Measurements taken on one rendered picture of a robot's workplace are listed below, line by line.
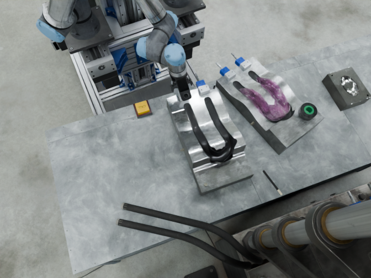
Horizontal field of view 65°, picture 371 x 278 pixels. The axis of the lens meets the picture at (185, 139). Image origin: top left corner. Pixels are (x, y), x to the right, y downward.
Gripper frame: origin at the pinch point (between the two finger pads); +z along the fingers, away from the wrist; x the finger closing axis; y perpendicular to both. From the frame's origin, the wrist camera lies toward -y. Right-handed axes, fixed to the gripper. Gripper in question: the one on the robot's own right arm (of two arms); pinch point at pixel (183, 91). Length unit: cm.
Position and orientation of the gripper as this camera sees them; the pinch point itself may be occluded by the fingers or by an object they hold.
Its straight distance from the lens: 142.6
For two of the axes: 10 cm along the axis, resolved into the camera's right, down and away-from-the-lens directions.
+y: -3.4, -9.2, 2.1
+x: -9.4, 3.5, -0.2
